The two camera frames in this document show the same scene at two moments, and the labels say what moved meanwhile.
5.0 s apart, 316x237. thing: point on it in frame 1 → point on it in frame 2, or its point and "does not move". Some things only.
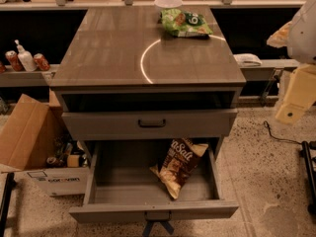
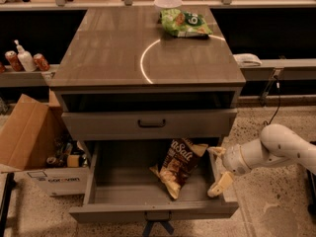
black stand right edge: (305, 153) does not move
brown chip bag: (178, 163) does not move
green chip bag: (185, 24) does not move
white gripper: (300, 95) → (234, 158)
